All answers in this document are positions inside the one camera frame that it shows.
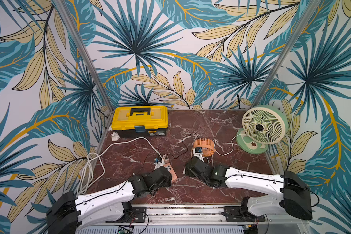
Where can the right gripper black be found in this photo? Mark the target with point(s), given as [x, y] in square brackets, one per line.
[190, 166]

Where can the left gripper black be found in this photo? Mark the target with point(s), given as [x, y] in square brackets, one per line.
[167, 182]

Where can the pink power strip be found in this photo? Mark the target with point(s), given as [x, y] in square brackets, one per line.
[171, 171]

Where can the pink USB charger adapter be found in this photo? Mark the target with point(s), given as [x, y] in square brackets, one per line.
[165, 159]

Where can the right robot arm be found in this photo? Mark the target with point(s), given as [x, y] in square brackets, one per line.
[285, 193]

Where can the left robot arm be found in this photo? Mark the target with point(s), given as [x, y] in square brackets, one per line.
[71, 213]

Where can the small orange fan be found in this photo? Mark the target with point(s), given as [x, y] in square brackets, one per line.
[207, 146]

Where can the green white desk fan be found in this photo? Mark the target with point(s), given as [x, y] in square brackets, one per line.
[262, 126]

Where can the yellow black toolbox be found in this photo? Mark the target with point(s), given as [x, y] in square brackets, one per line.
[142, 121]

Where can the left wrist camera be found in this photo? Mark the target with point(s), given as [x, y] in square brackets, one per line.
[158, 162]

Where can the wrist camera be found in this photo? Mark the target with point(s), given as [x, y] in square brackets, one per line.
[158, 162]
[198, 152]

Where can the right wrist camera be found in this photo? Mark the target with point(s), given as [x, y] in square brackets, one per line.
[198, 152]

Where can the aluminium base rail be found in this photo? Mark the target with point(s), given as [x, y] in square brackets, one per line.
[200, 219]

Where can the white wall plug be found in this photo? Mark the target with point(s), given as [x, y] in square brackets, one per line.
[115, 136]

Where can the right aluminium frame post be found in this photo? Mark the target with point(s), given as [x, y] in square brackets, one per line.
[293, 37]

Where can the aluminium frame post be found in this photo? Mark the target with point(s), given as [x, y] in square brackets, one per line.
[72, 27]
[293, 37]

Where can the left aluminium frame post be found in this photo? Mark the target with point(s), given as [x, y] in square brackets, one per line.
[72, 27]

